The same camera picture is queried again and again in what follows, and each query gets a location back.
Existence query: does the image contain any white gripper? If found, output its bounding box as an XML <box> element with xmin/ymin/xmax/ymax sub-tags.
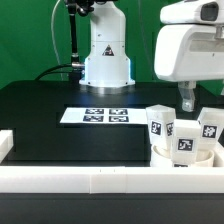
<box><xmin>154</xmin><ymin>0</ymin><xmax>224</xmax><ymax>112</ymax></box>

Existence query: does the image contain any white round stool seat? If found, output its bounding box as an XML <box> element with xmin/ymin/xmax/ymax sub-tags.
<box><xmin>150</xmin><ymin>145</ymin><xmax>215</xmax><ymax>168</ymax></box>

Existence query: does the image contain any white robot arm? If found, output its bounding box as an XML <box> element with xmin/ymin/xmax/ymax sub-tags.
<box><xmin>80</xmin><ymin>0</ymin><xmax>224</xmax><ymax>112</ymax></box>

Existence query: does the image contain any white marker sheet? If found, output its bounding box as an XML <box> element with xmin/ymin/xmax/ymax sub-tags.
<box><xmin>60</xmin><ymin>107</ymin><xmax>147</xmax><ymax>125</ymax></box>

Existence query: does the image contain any white left fence bar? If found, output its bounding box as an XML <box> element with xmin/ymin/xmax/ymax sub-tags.
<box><xmin>0</xmin><ymin>130</ymin><xmax>14</xmax><ymax>163</ymax></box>

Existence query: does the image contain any white front fence bar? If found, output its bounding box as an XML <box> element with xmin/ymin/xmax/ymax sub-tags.
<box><xmin>0</xmin><ymin>166</ymin><xmax>224</xmax><ymax>194</ymax></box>

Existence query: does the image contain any black base cable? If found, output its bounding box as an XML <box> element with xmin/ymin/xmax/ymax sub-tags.
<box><xmin>34</xmin><ymin>64</ymin><xmax>74</xmax><ymax>82</ymax></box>

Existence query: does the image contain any grey hanging cable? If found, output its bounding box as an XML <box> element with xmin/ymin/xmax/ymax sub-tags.
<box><xmin>50</xmin><ymin>0</ymin><xmax>65</xmax><ymax>81</ymax></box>

